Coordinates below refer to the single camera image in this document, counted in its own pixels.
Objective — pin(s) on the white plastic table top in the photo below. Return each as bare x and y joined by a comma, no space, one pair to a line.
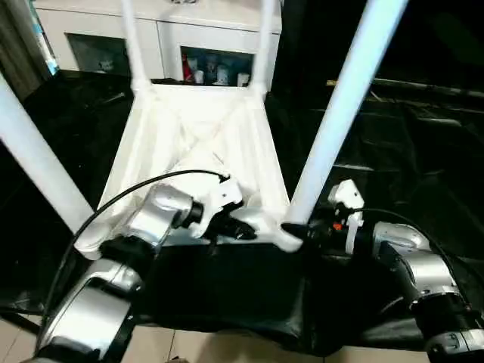
189,125

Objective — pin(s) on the white plastic table leg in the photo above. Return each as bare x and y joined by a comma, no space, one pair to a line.
134,41
348,106
264,41
41,159

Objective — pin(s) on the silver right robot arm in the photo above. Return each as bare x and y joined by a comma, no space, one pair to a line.
416,264

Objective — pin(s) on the black work mat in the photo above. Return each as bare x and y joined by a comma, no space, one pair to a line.
416,151

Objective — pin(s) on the white cup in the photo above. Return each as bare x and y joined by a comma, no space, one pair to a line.
242,78

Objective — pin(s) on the small gold object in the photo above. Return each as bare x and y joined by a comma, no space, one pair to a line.
330,81

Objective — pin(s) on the white tub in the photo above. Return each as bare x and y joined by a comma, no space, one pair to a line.
221,75

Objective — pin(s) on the white jar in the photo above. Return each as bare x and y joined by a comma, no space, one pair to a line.
198,76

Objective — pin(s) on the red package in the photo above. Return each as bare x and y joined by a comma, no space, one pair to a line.
187,70

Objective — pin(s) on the dark long rod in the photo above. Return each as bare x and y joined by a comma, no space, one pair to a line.
427,87

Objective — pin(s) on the white glass door cabinet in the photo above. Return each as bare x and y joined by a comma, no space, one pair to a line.
170,26

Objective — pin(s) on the small silver object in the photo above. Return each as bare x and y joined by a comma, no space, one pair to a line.
185,1

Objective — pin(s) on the white blue patterned roll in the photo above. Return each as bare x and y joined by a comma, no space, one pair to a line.
45,45

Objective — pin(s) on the beige curtain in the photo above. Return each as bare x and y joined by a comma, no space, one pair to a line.
17,49

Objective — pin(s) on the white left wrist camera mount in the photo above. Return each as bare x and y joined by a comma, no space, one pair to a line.
219,196

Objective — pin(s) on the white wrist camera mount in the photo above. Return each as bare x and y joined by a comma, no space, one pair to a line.
219,196
349,200

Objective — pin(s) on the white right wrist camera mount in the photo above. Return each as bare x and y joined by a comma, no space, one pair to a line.
349,200

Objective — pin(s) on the black metal table frame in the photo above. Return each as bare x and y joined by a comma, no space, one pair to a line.
19,321

